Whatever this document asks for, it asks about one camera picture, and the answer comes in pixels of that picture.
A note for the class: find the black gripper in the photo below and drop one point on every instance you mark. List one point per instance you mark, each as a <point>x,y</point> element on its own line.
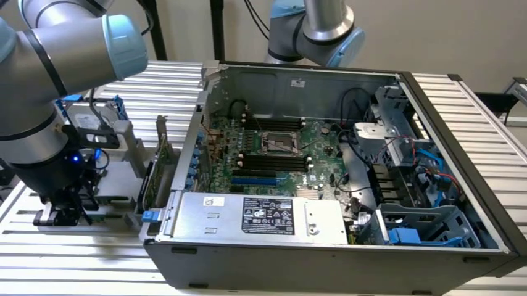
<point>49,179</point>

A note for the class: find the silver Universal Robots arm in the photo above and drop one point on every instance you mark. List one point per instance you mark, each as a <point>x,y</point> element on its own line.
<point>69,49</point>

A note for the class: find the green RAM stick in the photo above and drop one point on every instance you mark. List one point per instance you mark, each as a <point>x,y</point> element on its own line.
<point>106,218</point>

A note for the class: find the black RAM slot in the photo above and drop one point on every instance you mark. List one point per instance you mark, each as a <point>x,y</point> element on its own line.
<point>273,156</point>
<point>273,122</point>
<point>273,128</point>
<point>273,160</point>
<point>273,164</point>
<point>273,125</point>
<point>273,119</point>
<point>273,167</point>

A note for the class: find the green graphics card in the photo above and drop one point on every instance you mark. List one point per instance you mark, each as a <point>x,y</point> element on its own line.
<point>157,172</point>

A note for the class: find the blue case latch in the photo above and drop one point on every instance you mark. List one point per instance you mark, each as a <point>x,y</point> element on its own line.
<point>149,216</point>

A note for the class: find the silver power supply unit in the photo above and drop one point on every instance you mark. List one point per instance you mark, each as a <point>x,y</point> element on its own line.
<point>229,219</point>

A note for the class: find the short black expansion slot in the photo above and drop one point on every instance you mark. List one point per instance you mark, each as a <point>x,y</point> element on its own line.
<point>240,188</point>

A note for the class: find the blue expansion slot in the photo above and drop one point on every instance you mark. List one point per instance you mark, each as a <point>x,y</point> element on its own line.
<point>252,180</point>

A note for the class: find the long black expansion slot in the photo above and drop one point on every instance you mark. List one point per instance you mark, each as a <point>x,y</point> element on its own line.
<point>252,173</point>

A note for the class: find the CPU socket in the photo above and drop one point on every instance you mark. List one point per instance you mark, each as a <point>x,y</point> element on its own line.
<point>280,142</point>

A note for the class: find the open black PC case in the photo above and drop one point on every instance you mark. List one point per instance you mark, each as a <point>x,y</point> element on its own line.
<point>288,265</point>

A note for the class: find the green motherboard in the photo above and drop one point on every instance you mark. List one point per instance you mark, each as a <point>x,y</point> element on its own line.
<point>324,148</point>

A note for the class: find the silver coin cell battery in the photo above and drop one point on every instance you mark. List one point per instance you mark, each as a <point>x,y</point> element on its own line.
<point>324,129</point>

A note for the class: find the black fan shroud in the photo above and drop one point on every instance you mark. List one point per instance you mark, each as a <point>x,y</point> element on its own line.
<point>388,183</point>

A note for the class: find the metal disk bay cage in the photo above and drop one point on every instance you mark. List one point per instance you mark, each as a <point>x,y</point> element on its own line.
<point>390,123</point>

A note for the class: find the grey disk bay with blue clip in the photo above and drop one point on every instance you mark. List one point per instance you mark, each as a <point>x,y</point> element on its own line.
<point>428,225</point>

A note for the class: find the black table end cap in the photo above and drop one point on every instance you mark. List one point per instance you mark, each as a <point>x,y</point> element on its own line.
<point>455,77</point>

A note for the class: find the hard disk in blue bracket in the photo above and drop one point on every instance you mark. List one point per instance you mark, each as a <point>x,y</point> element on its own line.
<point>84,118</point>

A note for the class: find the black frame post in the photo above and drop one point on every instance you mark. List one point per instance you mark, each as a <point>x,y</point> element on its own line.
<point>217,31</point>
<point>157,31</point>

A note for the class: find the aluminium rail with black plate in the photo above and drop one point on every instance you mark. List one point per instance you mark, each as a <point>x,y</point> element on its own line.
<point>500,101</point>

